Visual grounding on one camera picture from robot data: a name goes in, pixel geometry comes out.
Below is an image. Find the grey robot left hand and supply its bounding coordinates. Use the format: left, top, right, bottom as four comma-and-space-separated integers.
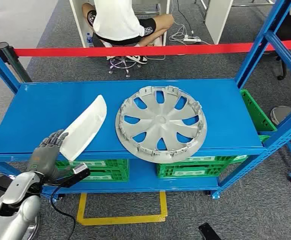
26, 129, 72, 184

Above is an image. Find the white curved plastic panel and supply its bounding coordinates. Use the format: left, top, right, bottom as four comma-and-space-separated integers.
59, 94, 108, 163

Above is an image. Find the yellow floor tape mark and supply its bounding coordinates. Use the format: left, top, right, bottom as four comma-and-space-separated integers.
76, 191, 168, 227

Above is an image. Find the clear water bottle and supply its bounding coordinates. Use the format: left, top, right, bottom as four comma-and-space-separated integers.
86, 32, 95, 48

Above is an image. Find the chrome swivel stool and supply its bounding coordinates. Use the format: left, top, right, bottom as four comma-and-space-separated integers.
108, 55, 142, 79

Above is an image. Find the white office desk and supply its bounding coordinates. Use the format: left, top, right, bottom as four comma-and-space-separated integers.
204, 0, 233, 46
68, 0, 171, 49

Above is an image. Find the silver wheel hubcap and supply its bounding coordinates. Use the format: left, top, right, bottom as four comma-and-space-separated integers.
114, 85, 208, 165

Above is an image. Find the red barrier belt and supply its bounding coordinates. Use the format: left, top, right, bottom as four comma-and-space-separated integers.
14, 39, 291, 58

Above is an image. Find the white power strip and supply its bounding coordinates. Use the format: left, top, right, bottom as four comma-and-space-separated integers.
183, 35, 201, 44

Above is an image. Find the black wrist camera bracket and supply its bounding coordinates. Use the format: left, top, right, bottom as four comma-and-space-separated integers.
42, 167, 91, 189

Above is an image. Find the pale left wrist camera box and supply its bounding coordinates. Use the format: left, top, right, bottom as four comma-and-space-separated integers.
72, 162, 91, 180

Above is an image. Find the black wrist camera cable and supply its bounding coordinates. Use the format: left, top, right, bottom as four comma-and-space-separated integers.
50, 184, 77, 240

